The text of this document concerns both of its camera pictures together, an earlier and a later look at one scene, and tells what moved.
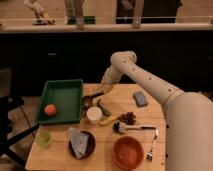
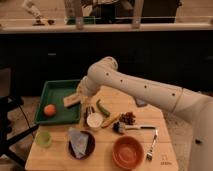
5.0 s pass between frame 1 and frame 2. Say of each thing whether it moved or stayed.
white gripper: moved
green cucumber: stayed
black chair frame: stayed
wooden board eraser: moved
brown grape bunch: stayed
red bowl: stayed
